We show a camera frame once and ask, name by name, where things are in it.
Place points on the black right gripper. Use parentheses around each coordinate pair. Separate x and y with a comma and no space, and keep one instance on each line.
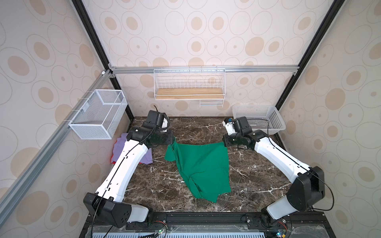
(231,140)

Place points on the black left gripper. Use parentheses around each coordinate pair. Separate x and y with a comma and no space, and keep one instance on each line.
(168,138)

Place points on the green t-shirt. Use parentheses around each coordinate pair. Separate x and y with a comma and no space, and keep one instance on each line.
(203,168)

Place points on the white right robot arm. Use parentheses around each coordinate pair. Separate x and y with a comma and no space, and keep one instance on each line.
(307,183)

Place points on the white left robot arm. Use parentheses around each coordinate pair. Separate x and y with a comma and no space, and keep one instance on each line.
(106,203)

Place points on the white plastic laundry basket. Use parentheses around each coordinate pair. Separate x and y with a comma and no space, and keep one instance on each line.
(261,117)

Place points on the folded purple t-shirt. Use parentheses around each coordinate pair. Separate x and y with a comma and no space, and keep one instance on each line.
(146,159)

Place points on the folded red t-shirt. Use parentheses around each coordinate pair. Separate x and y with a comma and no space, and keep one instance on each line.
(113,153)

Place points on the wooden shelf board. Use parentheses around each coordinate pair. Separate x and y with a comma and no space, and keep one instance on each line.
(189,94)

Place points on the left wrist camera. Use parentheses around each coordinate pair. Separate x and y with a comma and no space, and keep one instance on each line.
(165,124)

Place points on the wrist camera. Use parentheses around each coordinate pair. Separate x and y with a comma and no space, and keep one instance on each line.
(165,124)
(229,126)

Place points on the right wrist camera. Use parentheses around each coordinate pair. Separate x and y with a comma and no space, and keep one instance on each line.
(229,126)

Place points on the white wire mesh basket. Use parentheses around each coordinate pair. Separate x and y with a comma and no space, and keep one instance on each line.
(100,115)

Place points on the white wire wall shelf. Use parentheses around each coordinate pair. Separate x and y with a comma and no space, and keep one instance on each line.
(192,80)

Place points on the horizontal aluminium back rail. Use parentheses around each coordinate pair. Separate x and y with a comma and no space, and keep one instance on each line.
(205,69)

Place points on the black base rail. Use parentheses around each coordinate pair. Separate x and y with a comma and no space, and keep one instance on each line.
(213,225)

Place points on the black left corner post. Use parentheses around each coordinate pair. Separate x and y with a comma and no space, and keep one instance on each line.
(100,52)

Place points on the black corner post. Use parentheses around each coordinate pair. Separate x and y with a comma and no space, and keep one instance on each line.
(100,52)
(312,47)

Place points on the black right corner post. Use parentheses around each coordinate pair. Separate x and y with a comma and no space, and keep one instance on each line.
(312,47)

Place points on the aluminium left wall rail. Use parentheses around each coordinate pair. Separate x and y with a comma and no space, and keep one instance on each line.
(24,182)

